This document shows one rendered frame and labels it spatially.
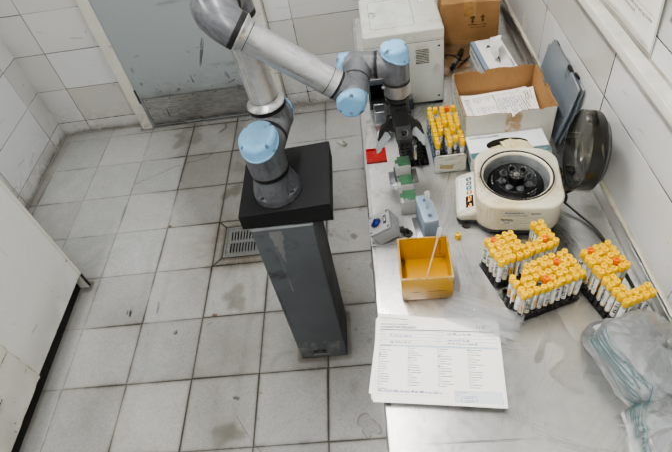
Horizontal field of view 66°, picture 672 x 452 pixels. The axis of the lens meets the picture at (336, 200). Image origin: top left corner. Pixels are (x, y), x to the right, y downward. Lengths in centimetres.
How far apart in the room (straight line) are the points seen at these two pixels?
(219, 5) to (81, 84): 262
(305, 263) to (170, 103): 213
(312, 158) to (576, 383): 98
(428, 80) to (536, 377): 108
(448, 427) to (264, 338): 133
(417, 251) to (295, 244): 43
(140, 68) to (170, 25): 38
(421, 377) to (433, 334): 11
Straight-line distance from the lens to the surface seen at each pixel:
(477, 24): 227
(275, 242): 167
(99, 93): 382
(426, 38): 184
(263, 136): 147
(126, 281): 291
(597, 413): 133
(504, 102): 188
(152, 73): 353
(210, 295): 265
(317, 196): 157
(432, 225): 145
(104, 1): 337
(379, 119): 185
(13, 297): 255
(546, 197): 150
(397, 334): 133
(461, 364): 130
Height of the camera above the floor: 206
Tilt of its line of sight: 46 degrees down
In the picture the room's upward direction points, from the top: 12 degrees counter-clockwise
